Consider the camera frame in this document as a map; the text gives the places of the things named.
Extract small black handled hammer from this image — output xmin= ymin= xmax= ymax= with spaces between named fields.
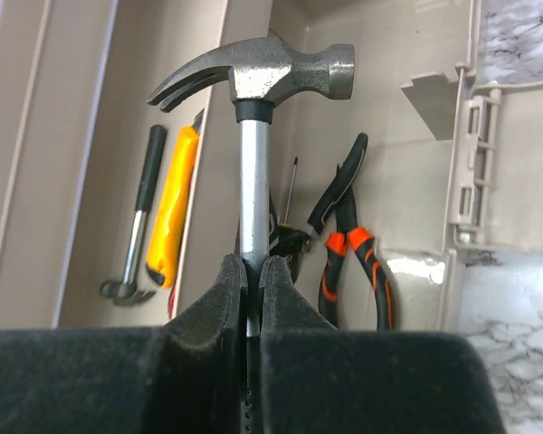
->
xmin=99 ymin=124 xmax=167 ymax=307

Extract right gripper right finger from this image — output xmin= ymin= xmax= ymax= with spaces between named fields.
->
xmin=260 ymin=257 xmax=504 ymax=433

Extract yellow black screwdriver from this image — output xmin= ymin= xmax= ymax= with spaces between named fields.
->
xmin=269 ymin=156 xmax=305 ymax=262

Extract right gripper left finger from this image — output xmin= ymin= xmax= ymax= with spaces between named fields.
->
xmin=0 ymin=255 xmax=246 ymax=433

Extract black handled claw hammer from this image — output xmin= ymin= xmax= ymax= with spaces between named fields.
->
xmin=147 ymin=37 xmax=355 ymax=337

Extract orange black utility knife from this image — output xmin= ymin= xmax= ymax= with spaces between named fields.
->
xmin=145 ymin=109 xmax=205 ymax=288

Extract orange black needle-nose pliers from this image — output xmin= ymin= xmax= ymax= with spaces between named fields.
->
xmin=317 ymin=188 xmax=395 ymax=331

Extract taupe plastic tool box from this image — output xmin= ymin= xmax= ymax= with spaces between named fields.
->
xmin=0 ymin=1 xmax=543 ymax=329

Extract red black utility knife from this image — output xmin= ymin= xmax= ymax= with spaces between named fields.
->
xmin=167 ymin=283 xmax=179 ymax=319

